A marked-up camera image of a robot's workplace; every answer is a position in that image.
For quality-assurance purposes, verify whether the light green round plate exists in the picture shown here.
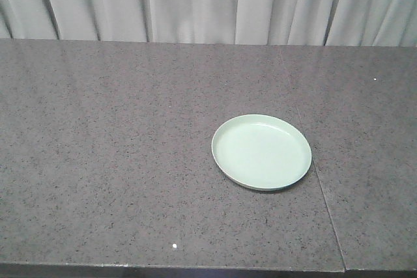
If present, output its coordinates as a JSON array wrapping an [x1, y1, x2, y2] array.
[[211, 114, 312, 191]]

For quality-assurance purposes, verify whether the white pleated curtain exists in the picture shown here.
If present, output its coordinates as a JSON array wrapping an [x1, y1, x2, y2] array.
[[1, 0, 416, 47]]

